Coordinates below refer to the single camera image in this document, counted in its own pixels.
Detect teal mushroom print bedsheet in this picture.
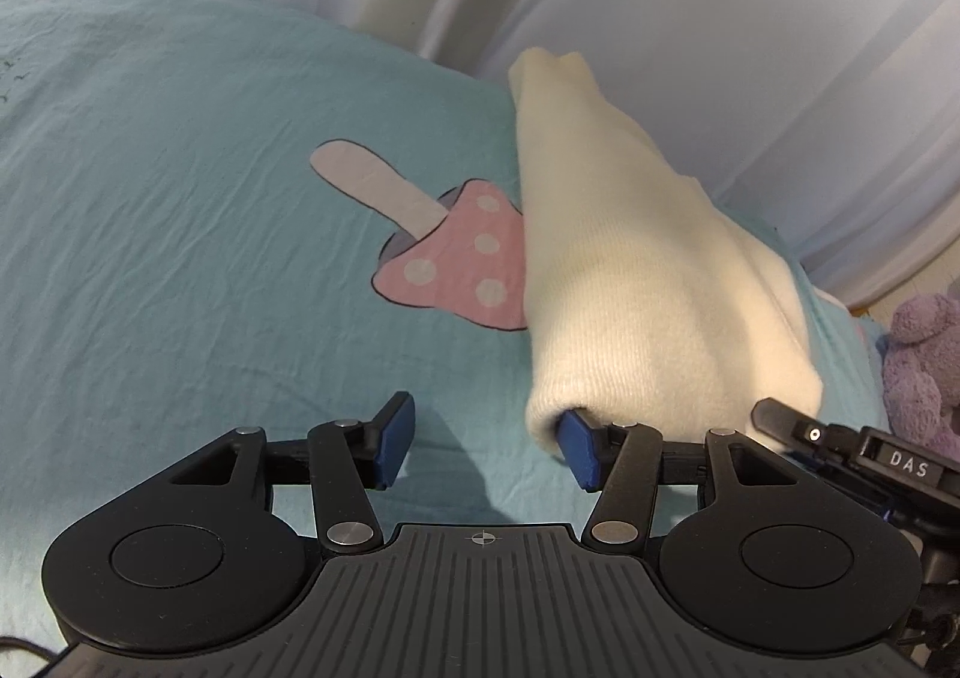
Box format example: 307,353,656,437
2,0,887,647

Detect purple teddy bear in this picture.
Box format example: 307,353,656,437
882,295,960,460

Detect cream knit sweater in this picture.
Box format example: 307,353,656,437
509,47,823,452

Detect white sheer curtain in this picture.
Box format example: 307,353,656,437
267,0,958,304

